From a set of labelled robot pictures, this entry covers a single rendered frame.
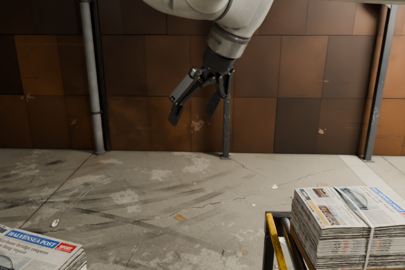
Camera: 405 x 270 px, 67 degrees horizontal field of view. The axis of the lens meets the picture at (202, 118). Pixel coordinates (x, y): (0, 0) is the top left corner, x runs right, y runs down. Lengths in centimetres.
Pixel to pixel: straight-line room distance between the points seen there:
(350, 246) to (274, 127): 310
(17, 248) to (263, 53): 346
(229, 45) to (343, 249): 90
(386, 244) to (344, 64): 319
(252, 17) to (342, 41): 365
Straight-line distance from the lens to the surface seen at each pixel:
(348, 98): 444
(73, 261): 106
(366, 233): 131
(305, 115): 431
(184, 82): 71
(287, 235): 155
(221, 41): 68
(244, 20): 65
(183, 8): 55
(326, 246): 127
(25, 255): 111
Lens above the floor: 171
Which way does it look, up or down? 17 degrees down
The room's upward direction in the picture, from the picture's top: straight up
